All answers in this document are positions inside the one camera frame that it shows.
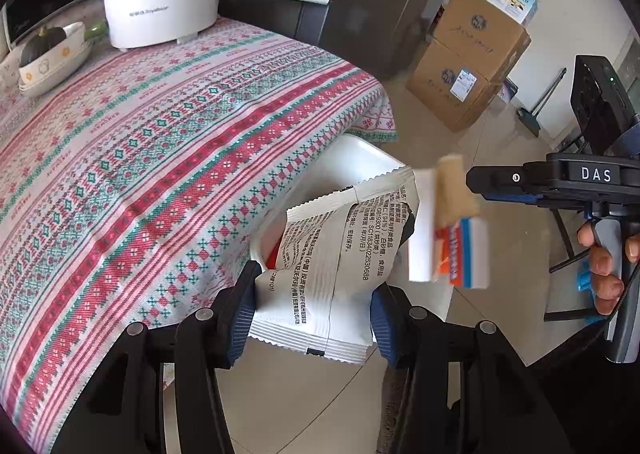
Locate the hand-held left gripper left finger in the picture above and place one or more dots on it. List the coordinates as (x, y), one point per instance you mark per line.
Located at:
(239, 329)

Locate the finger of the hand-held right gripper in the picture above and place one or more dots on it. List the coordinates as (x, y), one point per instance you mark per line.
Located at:
(505, 181)

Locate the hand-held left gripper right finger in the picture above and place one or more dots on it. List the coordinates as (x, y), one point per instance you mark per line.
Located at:
(387, 339)

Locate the white printed snack wrapper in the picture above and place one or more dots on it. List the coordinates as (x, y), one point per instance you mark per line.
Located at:
(325, 274)

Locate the white plastic bin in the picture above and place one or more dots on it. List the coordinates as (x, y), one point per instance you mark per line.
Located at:
(360, 158)

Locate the person's right forearm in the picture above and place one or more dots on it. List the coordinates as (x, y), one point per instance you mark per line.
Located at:
(585, 384)

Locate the person's right hand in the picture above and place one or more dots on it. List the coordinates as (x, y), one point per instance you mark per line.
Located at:
(605, 279)

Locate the brown cardboard box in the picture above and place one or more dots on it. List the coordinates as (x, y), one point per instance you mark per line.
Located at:
(480, 33)
(450, 88)

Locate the striped patterned tablecloth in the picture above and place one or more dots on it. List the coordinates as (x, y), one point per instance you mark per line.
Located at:
(165, 158)

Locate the white flower print plate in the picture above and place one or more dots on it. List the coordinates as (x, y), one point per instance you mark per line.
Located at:
(55, 81)

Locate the white flower print bowl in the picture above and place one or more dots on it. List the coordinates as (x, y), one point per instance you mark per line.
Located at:
(60, 58)

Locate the green vegetable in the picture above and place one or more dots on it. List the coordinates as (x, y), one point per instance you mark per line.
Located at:
(96, 31)

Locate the dark green squash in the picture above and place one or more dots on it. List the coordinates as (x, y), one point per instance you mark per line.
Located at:
(45, 44)

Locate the white floral tablecloth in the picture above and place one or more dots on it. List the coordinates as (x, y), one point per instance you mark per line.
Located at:
(50, 13)

